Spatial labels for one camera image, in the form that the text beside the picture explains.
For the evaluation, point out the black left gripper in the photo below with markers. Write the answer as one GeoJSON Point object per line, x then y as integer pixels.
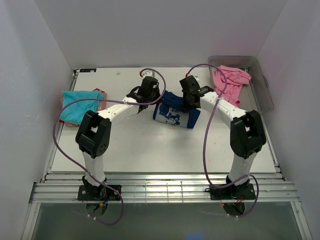
{"type": "Point", "coordinates": [158, 96]}

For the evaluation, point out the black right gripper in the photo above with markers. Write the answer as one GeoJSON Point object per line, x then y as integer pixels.
{"type": "Point", "coordinates": [186, 105]}

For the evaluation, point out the navy blue t shirt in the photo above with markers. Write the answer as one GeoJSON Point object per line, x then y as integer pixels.
{"type": "Point", "coordinates": [171, 111]}

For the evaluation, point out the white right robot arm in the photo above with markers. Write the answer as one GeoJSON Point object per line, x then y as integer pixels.
{"type": "Point", "coordinates": [247, 134]}

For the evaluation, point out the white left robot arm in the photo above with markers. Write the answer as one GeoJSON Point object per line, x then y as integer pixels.
{"type": "Point", "coordinates": [93, 136]}

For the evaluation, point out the pink t shirt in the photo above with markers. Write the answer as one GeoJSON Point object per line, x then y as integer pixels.
{"type": "Point", "coordinates": [236, 79]}

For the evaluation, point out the blue label sticker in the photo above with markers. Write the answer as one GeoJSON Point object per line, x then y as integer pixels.
{"type": "Point", "coordinates": [87, 70]}

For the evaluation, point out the clear plastic bin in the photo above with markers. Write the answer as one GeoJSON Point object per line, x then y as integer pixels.
{"type": "Point", "coordinates": [256, 95]}

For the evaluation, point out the turquoise folded t shirt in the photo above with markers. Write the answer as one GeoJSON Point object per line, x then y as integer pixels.
{"type": "Point", "coordinates": [78, 105]}

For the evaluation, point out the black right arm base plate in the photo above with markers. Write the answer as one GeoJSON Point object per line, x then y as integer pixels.
{"type": "Point", "coordinates": [240, 192]}

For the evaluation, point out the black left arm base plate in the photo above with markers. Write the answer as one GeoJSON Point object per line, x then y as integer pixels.
{"type": "Point", "coordinates": [96, 194]}

